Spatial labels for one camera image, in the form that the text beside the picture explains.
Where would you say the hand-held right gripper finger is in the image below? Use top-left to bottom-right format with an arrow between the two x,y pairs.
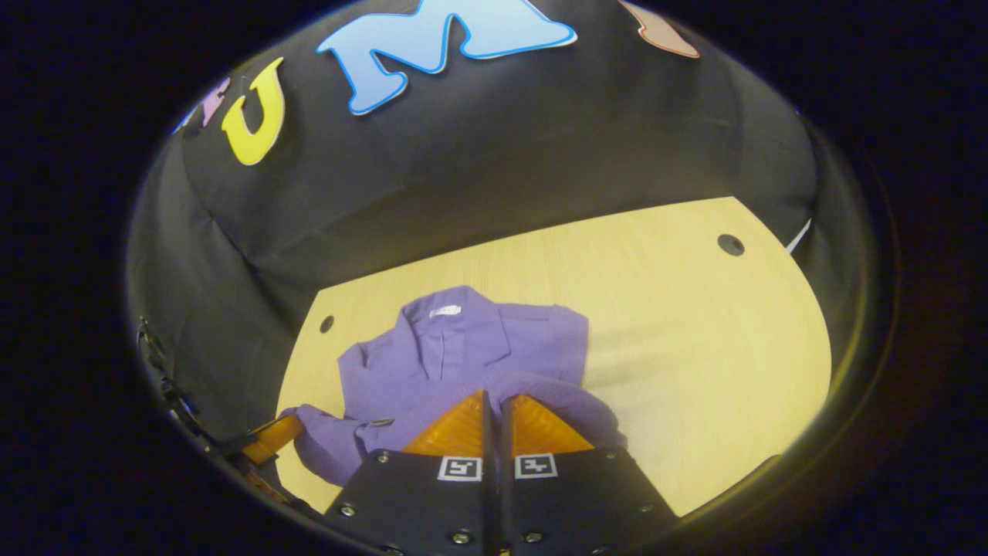
323,388 -> 496,556
498,394 -> 682,556

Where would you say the purple collared shirt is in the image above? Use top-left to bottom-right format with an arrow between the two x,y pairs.
279,285 -> 628,488

